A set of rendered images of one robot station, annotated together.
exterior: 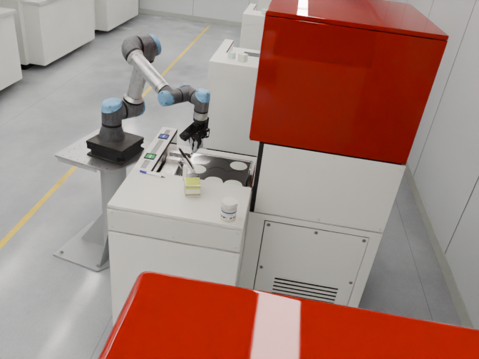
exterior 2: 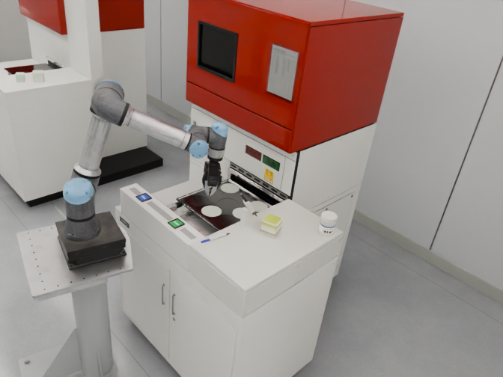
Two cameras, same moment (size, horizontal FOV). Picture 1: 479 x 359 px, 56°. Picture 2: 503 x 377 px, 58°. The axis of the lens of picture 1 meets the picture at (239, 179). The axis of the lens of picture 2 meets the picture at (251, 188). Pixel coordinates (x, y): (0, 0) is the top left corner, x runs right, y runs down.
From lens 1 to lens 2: 1.80 m
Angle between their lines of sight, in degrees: 44
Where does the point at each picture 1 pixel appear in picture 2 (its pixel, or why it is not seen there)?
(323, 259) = not seen: hidden behind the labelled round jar
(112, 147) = (109, 240)
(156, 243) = (281, 298)
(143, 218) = (275, 280)
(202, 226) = (319, 252)
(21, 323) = not seen: outside the picture
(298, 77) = (326, 78)
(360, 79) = (361, 64)
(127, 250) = (256, 325)
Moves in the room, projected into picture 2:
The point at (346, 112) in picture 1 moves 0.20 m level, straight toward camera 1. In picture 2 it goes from (351, 96) to (382, 110)
